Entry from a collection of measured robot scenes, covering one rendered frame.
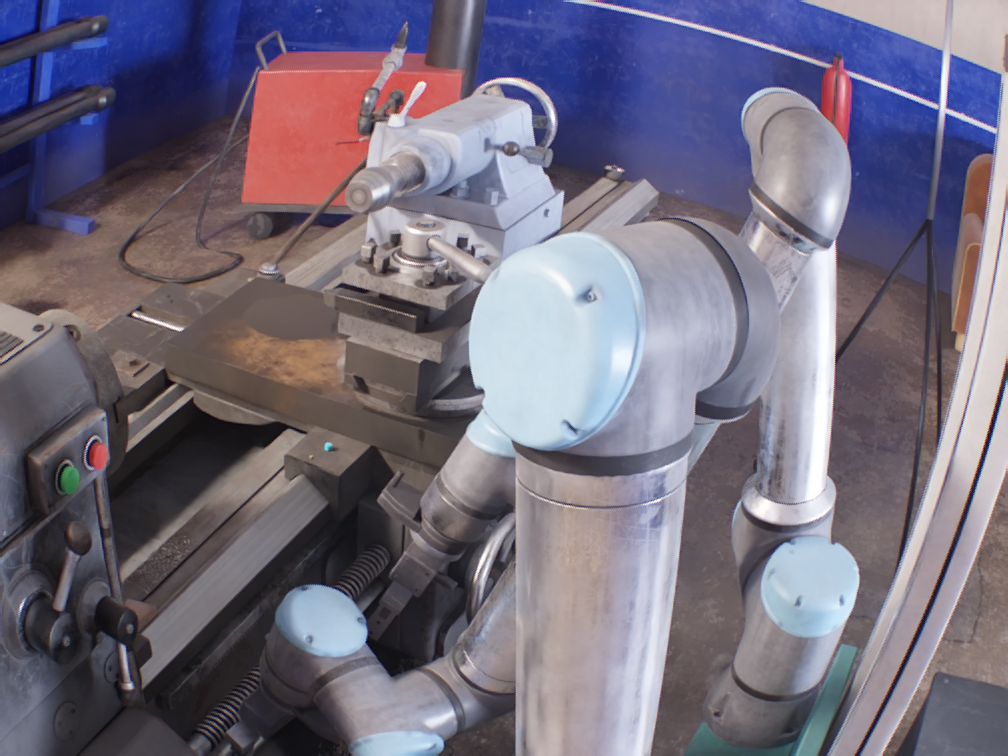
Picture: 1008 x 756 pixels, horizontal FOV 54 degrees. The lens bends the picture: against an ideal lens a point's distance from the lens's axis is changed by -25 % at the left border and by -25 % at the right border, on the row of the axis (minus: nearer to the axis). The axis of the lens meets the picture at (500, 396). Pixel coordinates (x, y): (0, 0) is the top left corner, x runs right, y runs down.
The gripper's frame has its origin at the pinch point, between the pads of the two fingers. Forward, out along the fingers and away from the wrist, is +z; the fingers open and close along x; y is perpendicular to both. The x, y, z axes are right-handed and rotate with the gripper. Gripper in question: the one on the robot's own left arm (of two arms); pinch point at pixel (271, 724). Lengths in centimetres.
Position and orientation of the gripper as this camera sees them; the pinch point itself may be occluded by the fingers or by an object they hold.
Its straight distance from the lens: 149.8
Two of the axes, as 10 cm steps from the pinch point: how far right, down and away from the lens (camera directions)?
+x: -5.7, 4.4, -6.9
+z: -3.7, 6.2, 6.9
